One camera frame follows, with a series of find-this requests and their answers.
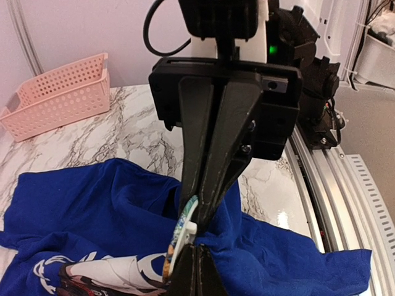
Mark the aluminium front rail frame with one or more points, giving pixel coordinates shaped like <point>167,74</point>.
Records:
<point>342,203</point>

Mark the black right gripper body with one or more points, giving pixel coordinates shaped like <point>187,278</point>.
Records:
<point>276,112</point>

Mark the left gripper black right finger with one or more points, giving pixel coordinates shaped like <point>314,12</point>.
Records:
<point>209,282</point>

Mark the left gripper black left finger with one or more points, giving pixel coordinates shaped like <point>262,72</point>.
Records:
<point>183,280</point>

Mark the silver round brooch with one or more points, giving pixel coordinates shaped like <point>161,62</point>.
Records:
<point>184,233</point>

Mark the blue printed t-shirt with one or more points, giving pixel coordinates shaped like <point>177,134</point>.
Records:
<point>104,229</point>

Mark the right aluminium corner post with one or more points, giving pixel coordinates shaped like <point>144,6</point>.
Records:
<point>23,35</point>

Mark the pink perforated plastic basket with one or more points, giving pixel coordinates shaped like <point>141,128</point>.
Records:
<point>59,97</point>

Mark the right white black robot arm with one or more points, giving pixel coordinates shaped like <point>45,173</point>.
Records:
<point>291,41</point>

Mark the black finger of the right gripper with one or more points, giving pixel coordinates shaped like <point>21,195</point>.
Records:
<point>196,96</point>
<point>234,114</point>

